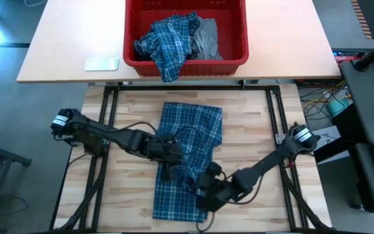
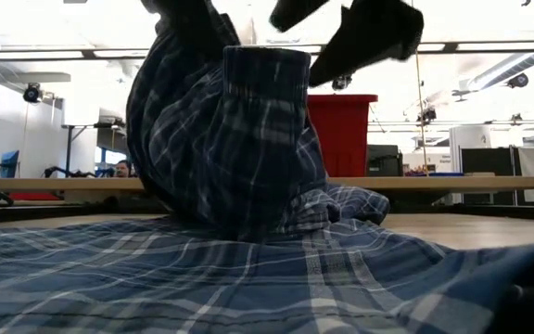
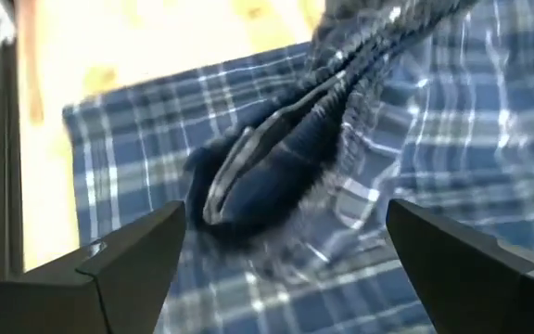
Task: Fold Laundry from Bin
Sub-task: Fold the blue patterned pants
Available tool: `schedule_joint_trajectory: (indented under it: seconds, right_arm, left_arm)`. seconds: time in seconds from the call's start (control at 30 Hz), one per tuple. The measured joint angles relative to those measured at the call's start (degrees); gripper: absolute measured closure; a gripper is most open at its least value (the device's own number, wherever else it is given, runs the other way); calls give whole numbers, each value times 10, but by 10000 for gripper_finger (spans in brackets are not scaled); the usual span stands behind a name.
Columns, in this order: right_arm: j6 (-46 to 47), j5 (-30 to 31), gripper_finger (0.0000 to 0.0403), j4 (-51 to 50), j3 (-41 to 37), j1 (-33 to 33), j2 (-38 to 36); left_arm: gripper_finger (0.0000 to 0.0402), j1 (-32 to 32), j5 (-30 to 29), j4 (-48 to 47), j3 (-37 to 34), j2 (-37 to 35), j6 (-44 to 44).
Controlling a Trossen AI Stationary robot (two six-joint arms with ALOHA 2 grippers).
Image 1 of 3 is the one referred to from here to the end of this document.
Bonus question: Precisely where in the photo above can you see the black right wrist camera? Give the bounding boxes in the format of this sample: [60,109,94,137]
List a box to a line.
[205,161,223,178]

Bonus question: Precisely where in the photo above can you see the blue plaid garment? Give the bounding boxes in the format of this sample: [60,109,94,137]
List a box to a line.
[134,12,202,83]

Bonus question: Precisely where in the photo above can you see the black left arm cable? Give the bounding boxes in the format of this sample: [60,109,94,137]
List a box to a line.
[117,121,204,153]

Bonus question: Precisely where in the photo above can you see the black side desk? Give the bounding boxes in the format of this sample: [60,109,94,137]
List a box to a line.
[340,60,374,146]

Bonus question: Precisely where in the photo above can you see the grey crumpled garment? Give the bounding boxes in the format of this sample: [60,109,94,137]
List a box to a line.
[190,18,223,61]

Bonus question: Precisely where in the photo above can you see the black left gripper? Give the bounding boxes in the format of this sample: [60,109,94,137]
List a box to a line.
[147,135,184,181]

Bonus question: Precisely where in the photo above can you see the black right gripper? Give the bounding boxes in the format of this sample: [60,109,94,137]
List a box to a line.
[186,177,240,214]

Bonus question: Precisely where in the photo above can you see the red plastic laundry bin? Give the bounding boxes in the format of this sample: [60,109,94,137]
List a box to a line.
[123,0,250,77]

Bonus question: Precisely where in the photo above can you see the light wooden desk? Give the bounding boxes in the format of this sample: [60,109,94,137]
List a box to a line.
[16,0,343,84]

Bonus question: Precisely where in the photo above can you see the yellow cable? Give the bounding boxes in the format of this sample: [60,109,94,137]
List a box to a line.
[300,81,352,108]

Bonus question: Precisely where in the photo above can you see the white cardboard box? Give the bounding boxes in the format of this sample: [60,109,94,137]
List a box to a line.
[312,125,342,152]

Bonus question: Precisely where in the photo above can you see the black aluminium table frame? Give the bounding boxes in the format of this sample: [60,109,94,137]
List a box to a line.
[49,81,337,234]

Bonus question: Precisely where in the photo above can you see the red electronic device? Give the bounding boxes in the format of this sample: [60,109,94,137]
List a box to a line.
[332,50,363,64]

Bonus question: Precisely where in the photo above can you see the blue plaid pajama pants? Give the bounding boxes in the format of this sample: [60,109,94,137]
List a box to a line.
[152,101,223,224]

